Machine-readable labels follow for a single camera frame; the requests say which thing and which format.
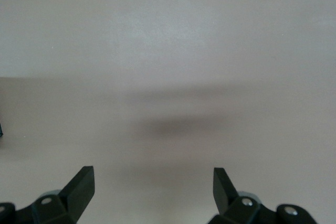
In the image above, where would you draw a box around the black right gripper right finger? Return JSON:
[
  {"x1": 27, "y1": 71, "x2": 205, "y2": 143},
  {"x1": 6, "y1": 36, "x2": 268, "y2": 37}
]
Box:
[{"x1": 209, "y1": 167, "x2": 319, "y2": 224}]

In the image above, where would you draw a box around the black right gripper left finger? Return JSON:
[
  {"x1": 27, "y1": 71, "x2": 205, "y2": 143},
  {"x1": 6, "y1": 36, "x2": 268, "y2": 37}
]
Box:
[{"x1": 0, "y1": 165, "x2": 95, "y2": 224}]

